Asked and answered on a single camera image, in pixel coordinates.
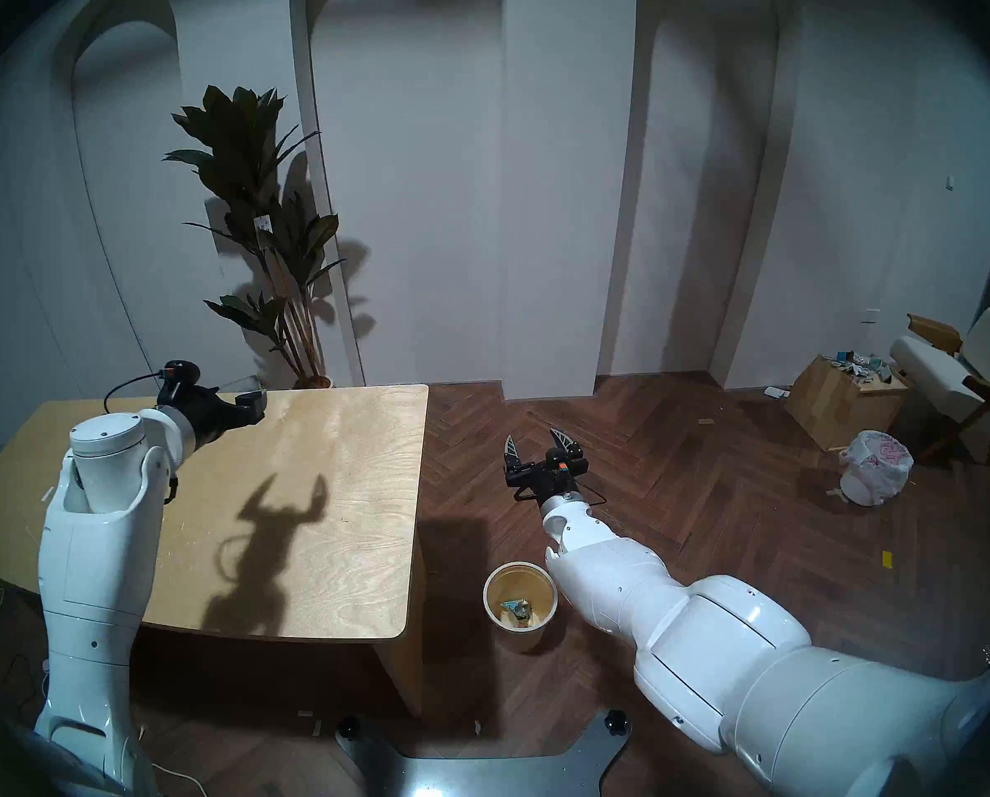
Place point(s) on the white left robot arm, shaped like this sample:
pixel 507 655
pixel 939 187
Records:
pixel 100 554

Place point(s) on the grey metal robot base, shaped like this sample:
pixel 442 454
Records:
pixel 478 774

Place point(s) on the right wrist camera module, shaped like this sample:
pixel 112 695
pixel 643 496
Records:
pixel 565 467

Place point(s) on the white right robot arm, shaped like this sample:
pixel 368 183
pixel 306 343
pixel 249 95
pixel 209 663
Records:
pixel 711 638

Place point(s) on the wooden cube side table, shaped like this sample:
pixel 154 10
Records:
pixel 831 409

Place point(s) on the cream round trash bin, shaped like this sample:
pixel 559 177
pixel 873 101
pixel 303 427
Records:
pixel 545 604

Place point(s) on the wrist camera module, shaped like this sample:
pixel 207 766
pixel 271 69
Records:
pixel 565 467
pixel 181 374

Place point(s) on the light wooden table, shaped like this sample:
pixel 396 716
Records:
pixel 312 488

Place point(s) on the tall green leafy plant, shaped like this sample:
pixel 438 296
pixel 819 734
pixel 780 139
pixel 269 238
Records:
pixel 246 164

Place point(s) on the white bin with plastic bag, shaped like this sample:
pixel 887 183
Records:
pixel 875 467

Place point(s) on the teal white packet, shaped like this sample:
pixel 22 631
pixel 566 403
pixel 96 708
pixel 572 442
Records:
pixel 518 610

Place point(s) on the black base knob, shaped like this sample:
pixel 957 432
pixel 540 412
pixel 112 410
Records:
pixel 616 721
pixel 349 727

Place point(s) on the small clutter pile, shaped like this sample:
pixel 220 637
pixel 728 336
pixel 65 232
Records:
pixel 860 366

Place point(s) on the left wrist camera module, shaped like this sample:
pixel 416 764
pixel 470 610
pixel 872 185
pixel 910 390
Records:
pixel 181 374

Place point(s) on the white cushioned wooden armchair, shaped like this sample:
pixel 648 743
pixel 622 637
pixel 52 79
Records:
pixel 939 372

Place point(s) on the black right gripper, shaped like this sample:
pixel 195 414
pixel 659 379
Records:
pixel 545 476

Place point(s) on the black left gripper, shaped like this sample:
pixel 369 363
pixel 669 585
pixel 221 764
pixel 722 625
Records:
pixel 208 412

